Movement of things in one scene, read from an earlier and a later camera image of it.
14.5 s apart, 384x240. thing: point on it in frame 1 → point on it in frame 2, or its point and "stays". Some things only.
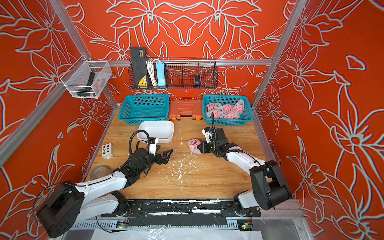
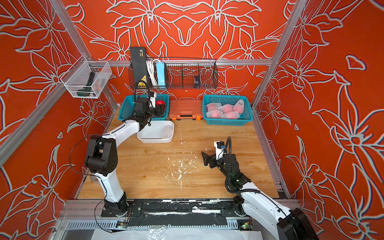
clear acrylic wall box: [86, 79] stays
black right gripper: [204, 149] → [209, 158]
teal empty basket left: [138, 108] stays
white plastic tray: [163, 129] stays
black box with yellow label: [140, 66] stays
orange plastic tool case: [185, 109] stays
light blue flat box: [160, 73] stays
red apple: [192, 144] → [158, 102]
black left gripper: [165, 159] → [159, 111]
